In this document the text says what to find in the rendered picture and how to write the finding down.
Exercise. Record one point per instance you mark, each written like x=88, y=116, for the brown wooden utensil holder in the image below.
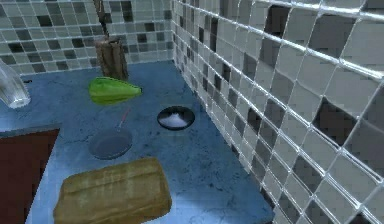
x=111, y=58

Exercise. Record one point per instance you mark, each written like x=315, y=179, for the black bowl with white contents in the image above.
x=175, y=118

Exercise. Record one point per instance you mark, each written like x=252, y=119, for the blue kitchen counter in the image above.
x=186, y=173

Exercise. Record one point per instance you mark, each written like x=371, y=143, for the brown bread loaf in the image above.
x=113, y=193

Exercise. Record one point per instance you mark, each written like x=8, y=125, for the green lettuce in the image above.
x=110, y=90

